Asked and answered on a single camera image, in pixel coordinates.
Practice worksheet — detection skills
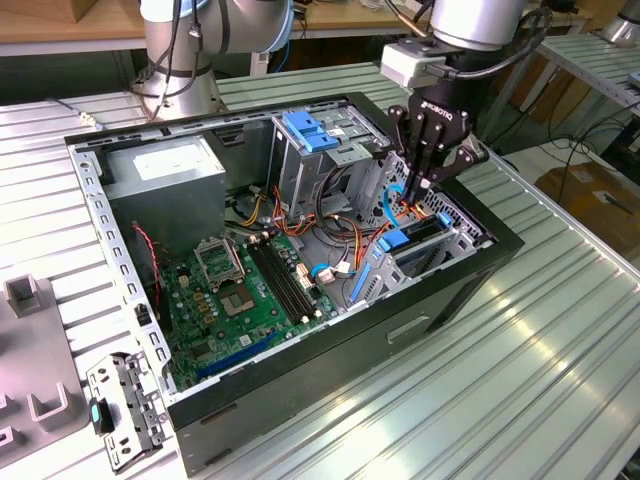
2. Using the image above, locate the CPU socket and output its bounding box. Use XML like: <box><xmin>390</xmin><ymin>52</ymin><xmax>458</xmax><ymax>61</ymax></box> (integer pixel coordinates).
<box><xmin>215</xmin><ymin>283</ymin><xmax>257</xmax><ymax>319</ymax></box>

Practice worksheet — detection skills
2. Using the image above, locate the metal disk bay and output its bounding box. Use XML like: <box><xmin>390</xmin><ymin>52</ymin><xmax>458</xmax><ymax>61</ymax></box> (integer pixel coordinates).
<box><xmin>349</xmin><ymin>212</ymin><xmax>494</xmax><ymax>309</ymax></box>

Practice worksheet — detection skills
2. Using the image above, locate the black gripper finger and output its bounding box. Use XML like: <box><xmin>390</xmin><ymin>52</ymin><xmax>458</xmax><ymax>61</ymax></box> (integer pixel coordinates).
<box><xmin>417</xmin><ymin>141</ymin><xmax>490</xmax><ymax>203</ymax></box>
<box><xmin>387</xmin><ymin>102</ymin><xmax>420</xmax><ymax>202</ymax></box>

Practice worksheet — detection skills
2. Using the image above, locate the black wire loop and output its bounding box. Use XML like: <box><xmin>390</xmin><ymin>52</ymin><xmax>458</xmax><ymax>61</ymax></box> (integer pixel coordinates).
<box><xmin>318</xmin><ymin>164</ymin><xmax>354</xmax><ymax>222</ymax></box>

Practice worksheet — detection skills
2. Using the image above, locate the green motherboard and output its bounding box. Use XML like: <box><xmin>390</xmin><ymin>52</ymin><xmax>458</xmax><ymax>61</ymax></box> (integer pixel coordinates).
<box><xmin>159</xmin><ymin>232</ymin><xmax>341</xmax><ymax>394</ymax></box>

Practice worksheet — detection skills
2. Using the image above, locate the grey parts rack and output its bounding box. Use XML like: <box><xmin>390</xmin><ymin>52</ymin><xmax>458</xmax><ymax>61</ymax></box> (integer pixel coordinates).
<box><xmin>0</xmin><ymin>273</ymin><xmax>89</xmax><ymax>480</ymax></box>

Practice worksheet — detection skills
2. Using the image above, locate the long blue data wire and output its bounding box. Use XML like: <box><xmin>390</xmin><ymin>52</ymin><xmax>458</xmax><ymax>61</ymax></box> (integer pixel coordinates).
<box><xmin>382</xmin><ymin>180</ymin><xmax>407</xmax><ymax>227</ymax></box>

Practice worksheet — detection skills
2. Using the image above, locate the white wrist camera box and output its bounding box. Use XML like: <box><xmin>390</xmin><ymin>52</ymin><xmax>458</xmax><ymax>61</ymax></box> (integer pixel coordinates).
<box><xmin>379</xmin><ymin>39</ymin><xmax>449</xmax><ymax>89</ymax></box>

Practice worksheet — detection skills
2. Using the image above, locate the orange yellow wire bundle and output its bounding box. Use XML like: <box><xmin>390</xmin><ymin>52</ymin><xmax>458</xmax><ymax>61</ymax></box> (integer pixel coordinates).
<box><xmin>238</xmin><ymin>184</ymin><xmax>386</xmax><ymax>262</ymax></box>

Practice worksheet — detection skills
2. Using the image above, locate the metal drive cage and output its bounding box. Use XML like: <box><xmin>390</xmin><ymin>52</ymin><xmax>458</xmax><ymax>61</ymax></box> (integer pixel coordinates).
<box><xmin>267</xmin><ymin>102</ymin><xmax>394</xmax><ymax>221</ymax></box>

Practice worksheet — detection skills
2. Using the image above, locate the short blue data wire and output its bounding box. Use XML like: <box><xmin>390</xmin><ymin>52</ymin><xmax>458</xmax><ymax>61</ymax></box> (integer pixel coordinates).
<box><xmin>309</xmin><ymin>263</ymin><xmax>359</xmax><ymax>282</ymax></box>

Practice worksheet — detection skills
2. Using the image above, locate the large cardboard box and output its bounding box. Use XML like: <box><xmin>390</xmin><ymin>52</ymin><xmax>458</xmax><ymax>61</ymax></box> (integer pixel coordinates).
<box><xmin>534</xmin><ymin>162</ymin><xmax>640</xmax><ymax>256</ymax></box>

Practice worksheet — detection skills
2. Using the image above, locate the black teal bracket latch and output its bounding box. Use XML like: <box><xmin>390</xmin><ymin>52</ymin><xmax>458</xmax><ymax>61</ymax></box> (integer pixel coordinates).
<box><xmin>88</xmin><ymin>397</ymin><xmax>116</xmax><ymax>434</ymax></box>

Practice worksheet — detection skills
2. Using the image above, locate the metal slat side table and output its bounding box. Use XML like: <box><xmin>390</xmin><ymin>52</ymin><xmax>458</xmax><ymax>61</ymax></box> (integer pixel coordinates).
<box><xmin>487</xmin><ymin>32</ymin><xmax>640</xmax><ymax>146</ymax></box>

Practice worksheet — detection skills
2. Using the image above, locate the black RAM slot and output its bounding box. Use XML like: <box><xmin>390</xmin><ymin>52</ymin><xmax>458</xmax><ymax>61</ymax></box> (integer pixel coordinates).
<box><xmin>261</xmin><ymin>239</ymin><xmax>318</xmax><ymax>318</ymax></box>
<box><xmin>254</xmin><ymin>240</ymin><xmax>312</xmax><ymax>321</ymax></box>
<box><xmin>268</xmin><ymin>238</ymin><xmax>324</xmax><ymax>315</ymax></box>
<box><xmin>248</xmin><ymin>241</ymin><xmax>307</xmax><ymax>324</ymax></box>

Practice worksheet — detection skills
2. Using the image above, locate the grey power supply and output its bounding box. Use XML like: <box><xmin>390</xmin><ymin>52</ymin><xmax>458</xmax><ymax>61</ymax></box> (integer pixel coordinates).
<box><xmin>102</xmin><ymin>134</ymin><xmax>227</xmax><ymax>256</ymax></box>

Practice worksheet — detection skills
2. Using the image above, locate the black PC case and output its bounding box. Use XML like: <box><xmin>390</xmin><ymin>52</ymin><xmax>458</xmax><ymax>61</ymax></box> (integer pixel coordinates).
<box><xmin>63</xmin><ymin>91</ymin><xmax>525</xmax><ymax>477</ymax></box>

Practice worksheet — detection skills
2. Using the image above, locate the copper tipped black cable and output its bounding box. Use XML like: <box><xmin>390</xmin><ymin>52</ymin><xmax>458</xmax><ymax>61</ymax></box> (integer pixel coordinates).
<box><xmin>384</xmin><ymin>0</ymin><xmax>554</xmax><ymax>81</ymax></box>

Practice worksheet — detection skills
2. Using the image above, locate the red orange power wire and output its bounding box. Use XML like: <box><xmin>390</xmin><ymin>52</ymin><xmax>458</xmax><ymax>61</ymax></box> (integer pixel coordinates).
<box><xmin>389</xmin><ymin>198</ymin><xmax>432</xmax><ymax>227</ymax></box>

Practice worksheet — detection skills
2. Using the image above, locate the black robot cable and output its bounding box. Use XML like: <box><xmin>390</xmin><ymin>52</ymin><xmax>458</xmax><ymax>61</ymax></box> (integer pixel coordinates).
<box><xmin>49</xmin><ymin>0</ymin><xmax>211</xmax><ymax>132</ymax></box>

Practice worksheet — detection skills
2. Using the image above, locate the blue expansion slot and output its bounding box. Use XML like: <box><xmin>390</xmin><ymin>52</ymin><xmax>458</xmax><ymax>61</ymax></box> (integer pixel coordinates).
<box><xmin>195</xmin><ymin>329</ymin><xmax>279</xmax><ymax>381</ymax></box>

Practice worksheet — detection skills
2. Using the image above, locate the hard disk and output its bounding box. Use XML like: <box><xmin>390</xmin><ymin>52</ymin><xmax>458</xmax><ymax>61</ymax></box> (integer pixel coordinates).
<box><xmin>349</xmin><ymin>212</ymin><xmax>454</xmax><ymax>304</ymax></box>

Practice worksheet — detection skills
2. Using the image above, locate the blue drive latch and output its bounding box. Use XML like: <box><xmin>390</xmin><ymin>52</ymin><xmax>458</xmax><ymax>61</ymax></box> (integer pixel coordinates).
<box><xmin>282</xmin><ymin>110</ymin><xmax>341</xmax><ymax>155</ymax></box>

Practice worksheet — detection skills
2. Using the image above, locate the metal expansion bracket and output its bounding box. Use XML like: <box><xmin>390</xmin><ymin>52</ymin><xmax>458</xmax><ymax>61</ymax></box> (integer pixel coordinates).
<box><xmin>85</xmin><ymin>349</ymin><xmax>169</xmax><ymax>474</ymax></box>

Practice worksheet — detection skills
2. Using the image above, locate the metal socket cover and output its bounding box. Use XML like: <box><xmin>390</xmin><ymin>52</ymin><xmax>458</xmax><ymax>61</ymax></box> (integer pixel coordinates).
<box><xmin>193</xmin><ymin>234</ymin><xmax>247</xmax><ymax>290</ymax></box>

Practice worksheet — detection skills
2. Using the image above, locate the wooden desk white frame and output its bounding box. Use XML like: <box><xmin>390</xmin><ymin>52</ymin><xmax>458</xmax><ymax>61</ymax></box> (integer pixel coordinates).
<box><xmin>0</xmin><ymin>0</ymin><xmax>594</xmax><ymax>96</ymax></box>

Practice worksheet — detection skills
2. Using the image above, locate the small brown box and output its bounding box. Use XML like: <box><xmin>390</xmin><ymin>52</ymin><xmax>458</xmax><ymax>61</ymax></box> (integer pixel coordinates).
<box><xmin>74</xmin><ymin>0</ymin><xmax>141</xmax><ymax>24</ymax></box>

